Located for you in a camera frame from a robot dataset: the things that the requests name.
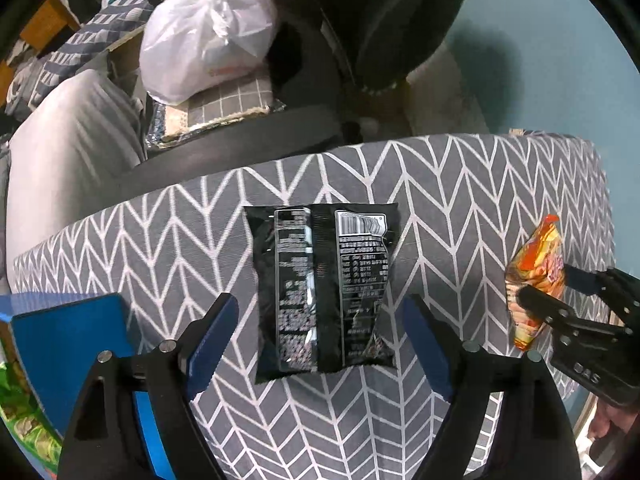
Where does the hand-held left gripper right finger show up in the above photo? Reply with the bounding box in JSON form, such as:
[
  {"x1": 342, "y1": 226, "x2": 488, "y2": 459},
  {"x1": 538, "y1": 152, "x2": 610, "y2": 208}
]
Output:
[{"x1": 402, "y1": 294, "x2": 583, "y2": 480}]

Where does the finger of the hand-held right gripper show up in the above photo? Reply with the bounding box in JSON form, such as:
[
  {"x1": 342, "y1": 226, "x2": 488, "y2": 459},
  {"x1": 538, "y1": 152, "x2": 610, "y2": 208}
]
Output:
[
  {"x1": 515, "y1": 284, "x2": 633, "y2": 341},
  {"x1": 562, "y1": 264, "x2": 640, "y2": 321}
]

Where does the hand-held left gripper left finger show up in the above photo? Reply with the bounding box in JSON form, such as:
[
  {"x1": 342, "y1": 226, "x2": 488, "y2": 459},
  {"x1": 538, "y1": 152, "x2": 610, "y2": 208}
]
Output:
[{"x1": 57, "y1": 292, "x2": 240, "y2": 480}]

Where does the orange-red snack packet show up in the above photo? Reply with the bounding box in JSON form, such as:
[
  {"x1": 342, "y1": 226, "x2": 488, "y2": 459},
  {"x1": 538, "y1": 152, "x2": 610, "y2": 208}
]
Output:
[{"x1": 505, "y1": 214, "x2": 568, "y2": 352}]

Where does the black noodle snack packet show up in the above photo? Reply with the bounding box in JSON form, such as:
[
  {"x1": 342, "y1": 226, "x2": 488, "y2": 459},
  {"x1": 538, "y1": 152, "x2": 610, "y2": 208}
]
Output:
[{"x1": 242, "y1": 202, "x2": 401, "y2": 386}]

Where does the blue cardboard box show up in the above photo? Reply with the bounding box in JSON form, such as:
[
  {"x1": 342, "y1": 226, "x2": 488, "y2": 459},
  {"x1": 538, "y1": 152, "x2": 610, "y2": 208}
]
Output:
[{"x1": 0, "y1": 292, "x2": 173, "y2": 480}]

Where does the green snack packet bundle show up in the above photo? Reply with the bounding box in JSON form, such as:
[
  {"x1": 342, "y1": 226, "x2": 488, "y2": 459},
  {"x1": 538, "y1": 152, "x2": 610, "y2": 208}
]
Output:
[{"x1": 0, "y1": 360, "x2": 61, "y2": 476}]

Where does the person's right hand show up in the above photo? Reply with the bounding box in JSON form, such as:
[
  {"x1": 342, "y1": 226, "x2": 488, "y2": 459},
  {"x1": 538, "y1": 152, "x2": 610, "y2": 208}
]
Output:
[{"x1": 587, "y1": 401, "x2": 628, "y2": 441}]

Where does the grey grid seat cushion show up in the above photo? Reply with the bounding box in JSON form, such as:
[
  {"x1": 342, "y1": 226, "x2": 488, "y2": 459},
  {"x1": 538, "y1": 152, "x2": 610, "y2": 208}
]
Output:
[{"x1": 145, "y1": 67, "x2": 286, "y2": 148}]

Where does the white plastic bag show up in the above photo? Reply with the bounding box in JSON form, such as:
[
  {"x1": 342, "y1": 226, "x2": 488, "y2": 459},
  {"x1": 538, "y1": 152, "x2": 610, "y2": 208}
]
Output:
[{"x1": 139, "y1": 0, "x2": 278, "y2": 105}]

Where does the black office chair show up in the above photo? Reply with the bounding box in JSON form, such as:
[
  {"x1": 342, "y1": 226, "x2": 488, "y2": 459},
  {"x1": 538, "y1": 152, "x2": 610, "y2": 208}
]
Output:
[{"x1": 117, "y1": 0, "x2": 481, "y2": 188}]

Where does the blue-grey striped blanket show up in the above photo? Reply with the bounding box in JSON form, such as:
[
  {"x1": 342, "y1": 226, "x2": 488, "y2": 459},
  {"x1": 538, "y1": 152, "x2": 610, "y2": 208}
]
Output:
[{"x1": 7, "y1": 0, "x2": 166, "y2": 106}]

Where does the wooden furniture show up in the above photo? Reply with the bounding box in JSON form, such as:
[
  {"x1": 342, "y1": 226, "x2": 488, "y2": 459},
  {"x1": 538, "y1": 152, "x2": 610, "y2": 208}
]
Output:
[{"x1": 0, "y1": 0, "x2": 81, "y2": 81}]

